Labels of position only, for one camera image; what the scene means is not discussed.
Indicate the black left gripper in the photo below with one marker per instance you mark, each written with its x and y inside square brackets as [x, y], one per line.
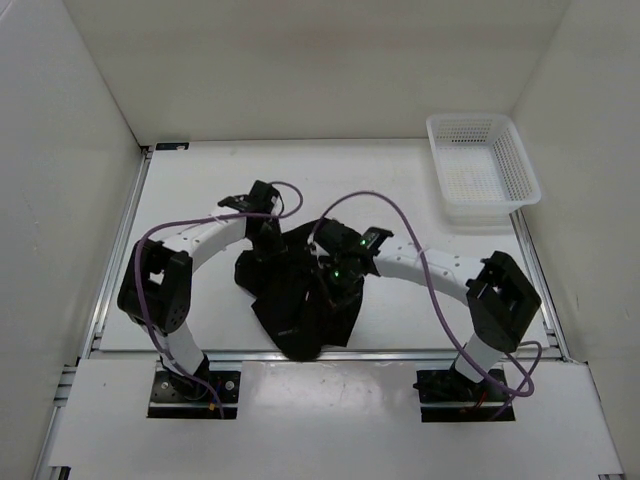
[275, 249]

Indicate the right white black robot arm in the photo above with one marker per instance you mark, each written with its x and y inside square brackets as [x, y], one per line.
[500, 298]

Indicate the silver aluminium table rail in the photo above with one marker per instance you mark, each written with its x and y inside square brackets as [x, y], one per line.
[397, 320]

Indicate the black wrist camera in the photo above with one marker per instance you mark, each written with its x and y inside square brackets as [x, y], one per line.
[334, 237]
[262, 197]

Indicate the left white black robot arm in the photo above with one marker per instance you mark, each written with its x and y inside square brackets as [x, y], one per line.
[156, 289]

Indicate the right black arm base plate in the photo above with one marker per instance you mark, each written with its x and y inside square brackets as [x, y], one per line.
[447, 397]

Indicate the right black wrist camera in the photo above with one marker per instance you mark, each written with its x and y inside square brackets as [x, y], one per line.
[334, 237]

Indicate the small dark corner label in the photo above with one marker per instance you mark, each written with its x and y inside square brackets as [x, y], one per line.
[172, 146]

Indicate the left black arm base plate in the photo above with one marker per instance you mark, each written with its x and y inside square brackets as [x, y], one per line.
[172, 397]

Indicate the white perforated plastic basket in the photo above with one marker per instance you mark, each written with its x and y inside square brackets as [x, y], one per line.
[483, 170]

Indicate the black shorts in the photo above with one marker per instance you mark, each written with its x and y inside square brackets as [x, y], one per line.
[294, 301]

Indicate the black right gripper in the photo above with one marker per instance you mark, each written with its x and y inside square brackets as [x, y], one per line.
[334, 298]

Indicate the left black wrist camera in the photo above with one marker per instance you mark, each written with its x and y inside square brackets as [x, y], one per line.
[262, 197]

